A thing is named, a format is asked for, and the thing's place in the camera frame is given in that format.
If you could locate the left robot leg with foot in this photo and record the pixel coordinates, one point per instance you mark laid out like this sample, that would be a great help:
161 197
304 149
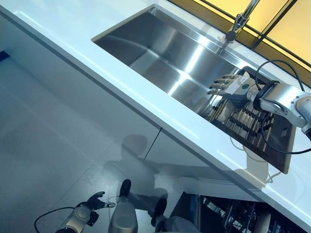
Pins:
125 211

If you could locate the black dish drying rack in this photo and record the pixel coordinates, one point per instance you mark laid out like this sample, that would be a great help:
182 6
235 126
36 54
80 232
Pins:
245 121

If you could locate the narrow white cabinet door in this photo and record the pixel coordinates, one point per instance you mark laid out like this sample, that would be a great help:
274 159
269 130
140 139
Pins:
179 160

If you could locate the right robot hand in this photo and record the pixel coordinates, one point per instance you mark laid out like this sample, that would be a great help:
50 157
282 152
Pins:
239 88

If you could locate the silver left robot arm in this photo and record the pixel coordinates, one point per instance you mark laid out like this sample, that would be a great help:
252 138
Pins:
77 217

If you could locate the chrome gooseneck faucet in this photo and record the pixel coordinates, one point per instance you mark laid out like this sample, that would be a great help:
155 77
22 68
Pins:
239 21

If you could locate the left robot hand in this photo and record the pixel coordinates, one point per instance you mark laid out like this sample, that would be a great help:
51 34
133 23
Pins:
97 202

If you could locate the wide white cabinet door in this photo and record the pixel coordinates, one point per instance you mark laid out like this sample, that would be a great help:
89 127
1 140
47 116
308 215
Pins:
73 97

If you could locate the black built-in dishwasher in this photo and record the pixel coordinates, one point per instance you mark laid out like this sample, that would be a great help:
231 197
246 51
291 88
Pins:
218 216

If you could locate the stainless steel sink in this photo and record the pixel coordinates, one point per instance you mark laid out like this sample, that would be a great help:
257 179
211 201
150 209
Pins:
158 48

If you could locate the robot leg with foot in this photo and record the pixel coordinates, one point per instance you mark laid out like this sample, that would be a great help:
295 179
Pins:
125 211
159 208

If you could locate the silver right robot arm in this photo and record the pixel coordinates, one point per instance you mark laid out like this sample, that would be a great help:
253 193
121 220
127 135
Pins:
284 99

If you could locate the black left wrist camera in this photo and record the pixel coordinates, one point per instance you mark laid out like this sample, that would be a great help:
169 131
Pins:
93 218

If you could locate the right robot leg with foot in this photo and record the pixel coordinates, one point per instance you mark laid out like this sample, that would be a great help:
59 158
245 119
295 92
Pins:
159 208

